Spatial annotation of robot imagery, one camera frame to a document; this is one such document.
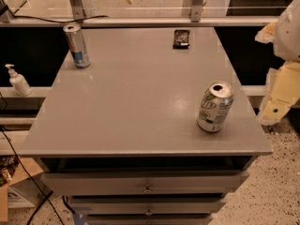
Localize grey metal bracket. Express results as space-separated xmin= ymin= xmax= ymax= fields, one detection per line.
xmin=190 ymin=0 xmax=204 ymax=23
xmin=69 ymin=0 xmax=96 ymax=20

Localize white pump soap bottle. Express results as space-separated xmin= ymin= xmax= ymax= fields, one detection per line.
xmin=5 ymin=64 xmax=32 ymax=97

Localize left grey metal bracket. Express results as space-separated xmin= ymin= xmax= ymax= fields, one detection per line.
xmin=69 ymin=0 xmax=96 ymax=20

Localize black snack packet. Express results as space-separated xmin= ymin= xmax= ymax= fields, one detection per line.
xmin=172 ymin=30 xmax=189 ymax=49

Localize grey drawer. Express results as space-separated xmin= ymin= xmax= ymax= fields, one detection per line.
xmin=41 ymin=171 xmax=249 ymax=196
xmin=86 ymin=215 xmax=213 ymax=225
xmin=69 ymin=196 xmax=225 ymax=215

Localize middle grey drawer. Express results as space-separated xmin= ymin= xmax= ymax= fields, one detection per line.
xmin=69 ymin=196 xmax=225 ymax=215

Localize top grey drawer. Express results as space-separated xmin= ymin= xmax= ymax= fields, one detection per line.
xmin=41 ymin=171 xmax=249 ymax=196

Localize bottom grey drawer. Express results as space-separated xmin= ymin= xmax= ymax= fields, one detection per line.
xmin=86 ymin=215 xmax=213 ymax=225

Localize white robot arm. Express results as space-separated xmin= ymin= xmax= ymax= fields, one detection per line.
xmin=255 ymin=0 xmax=300 ymax=126

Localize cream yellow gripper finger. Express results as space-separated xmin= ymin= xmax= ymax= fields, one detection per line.
xmin=257 ymin=62 xmax=300 ymax=126

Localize grey drawer cabinet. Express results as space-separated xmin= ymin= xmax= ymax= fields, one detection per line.
xmin=19 ymin=26 xmax=274 ymax=225

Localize cardboard box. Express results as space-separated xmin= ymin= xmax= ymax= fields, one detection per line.
xmin=0 ymin=157 xmax=43 ymax=222

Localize silver blue redbull can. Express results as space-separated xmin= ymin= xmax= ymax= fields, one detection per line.
xmin=63 ymin=23 xmax=91 ymax=68

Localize black floor cable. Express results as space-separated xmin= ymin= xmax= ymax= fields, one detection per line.
xmin=0 ymin=92 xmax=67 ymax=225

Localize black cable on shelf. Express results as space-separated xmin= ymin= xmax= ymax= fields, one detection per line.
xmin=0 ymin=0 xmax=109 ymax=24

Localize green white 7up can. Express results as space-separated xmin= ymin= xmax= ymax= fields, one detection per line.
xmin=197 ymin=81 xmax=234 ymax=132

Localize right grey metal bracket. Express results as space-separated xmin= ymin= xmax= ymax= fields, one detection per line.
xmin=190 ymin=0 xmax=204 ymax=23

